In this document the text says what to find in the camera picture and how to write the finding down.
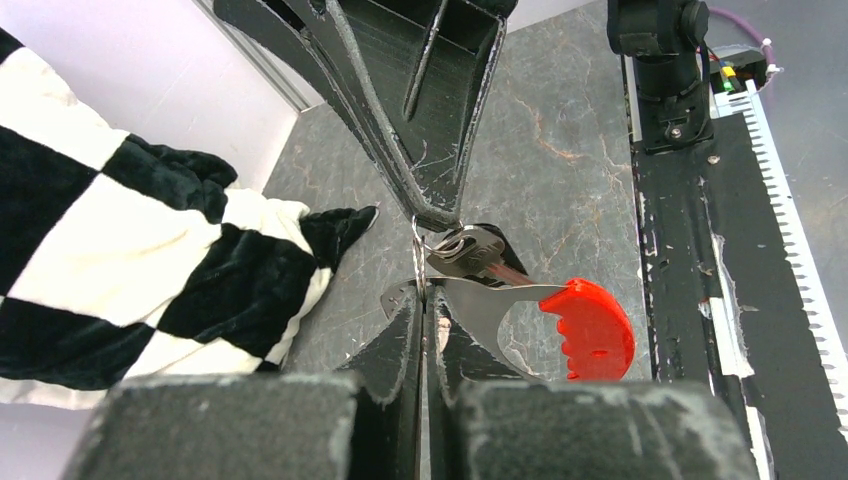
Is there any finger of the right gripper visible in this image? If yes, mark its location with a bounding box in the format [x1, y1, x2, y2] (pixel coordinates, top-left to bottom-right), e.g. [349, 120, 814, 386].
[324, 1, 517, 232]
[213, 0, 418, 219]

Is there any black white checkered pillow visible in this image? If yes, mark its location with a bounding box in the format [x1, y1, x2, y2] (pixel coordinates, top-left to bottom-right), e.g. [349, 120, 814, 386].
[1, 33, 379, 410]

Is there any white slotted cable duct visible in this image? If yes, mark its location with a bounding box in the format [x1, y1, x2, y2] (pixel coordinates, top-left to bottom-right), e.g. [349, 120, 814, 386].
[710, 82, 847, 436]

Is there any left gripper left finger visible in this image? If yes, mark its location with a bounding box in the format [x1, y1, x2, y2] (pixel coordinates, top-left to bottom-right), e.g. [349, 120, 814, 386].
[64, 286, 422, 479]

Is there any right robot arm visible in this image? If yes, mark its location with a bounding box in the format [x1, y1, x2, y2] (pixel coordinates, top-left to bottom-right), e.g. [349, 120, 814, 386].
[213, 1, 711, 232]

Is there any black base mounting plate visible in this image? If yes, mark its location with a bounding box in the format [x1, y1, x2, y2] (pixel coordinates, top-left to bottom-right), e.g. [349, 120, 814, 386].
[622, 52, 848, 480]

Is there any black key tag with keys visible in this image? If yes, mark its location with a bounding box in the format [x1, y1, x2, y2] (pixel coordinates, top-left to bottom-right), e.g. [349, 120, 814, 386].
[412, 217, 534, 299]

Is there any red key tag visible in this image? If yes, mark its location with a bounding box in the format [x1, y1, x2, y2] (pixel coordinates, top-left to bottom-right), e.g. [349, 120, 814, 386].
[538, 278, 635, 382]

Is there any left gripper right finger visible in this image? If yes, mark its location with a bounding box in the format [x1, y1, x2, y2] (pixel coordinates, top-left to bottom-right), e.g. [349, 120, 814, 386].
[430, 288, 758, 479]

